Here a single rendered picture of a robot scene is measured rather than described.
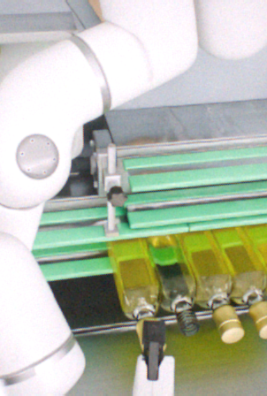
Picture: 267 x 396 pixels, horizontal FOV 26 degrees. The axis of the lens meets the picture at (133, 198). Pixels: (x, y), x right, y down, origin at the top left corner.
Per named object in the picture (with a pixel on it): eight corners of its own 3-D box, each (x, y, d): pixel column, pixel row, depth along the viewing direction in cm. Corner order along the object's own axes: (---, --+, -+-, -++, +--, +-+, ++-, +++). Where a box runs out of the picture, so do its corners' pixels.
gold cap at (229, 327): (210, 322, 88) (219, 345, 84) (213, 306, 86) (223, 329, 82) (232, 319, 88) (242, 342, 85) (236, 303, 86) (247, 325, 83)
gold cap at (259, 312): (246, 318, 89) (256, 340, 86) (250, 302, 87) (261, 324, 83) (268, 315, 90) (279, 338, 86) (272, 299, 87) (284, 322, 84)
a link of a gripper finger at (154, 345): (156, 409, 72) (156, 389, 78) (158, 350, 71) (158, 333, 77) (146, 408, 72) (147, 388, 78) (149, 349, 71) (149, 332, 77)
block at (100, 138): (88, 175, 104) (95, 198, 99) (87, 129, 98) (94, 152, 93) (109, 173, 105) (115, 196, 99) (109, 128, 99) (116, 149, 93)
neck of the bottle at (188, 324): (171, 313, 88) (179, 338, 85) (172, 300, 87) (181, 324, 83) (190, 310, 89) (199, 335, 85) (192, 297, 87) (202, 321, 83)
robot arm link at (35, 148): (57, 56, 66) (-61, 109, 62) (86, 14, 53) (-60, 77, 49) (112, 163, 68) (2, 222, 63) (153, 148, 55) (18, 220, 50)
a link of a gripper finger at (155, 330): (164, 363, 78) (164, 323, 83) (165, 348, 76) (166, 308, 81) (141, 361, 78) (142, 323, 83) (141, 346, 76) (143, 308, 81)
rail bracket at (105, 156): (95, 207, 100) (107, 256, 90) (94, 122, 90) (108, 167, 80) (112, 205, 100) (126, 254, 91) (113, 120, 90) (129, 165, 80)
